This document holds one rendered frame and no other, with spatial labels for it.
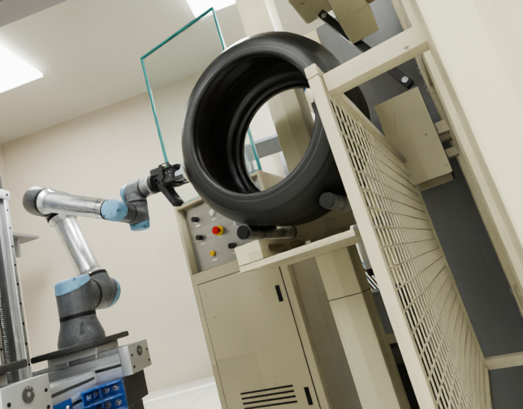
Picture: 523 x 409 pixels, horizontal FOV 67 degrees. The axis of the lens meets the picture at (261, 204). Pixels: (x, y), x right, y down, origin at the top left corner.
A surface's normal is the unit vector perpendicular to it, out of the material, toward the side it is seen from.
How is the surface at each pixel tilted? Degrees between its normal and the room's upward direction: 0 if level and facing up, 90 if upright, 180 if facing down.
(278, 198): 100
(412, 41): 90
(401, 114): 90
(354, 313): 90
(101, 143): 90
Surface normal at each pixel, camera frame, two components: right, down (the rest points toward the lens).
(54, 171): -0.17, -0.18
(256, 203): -0.45, 0.12
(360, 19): 0.11, 0.87
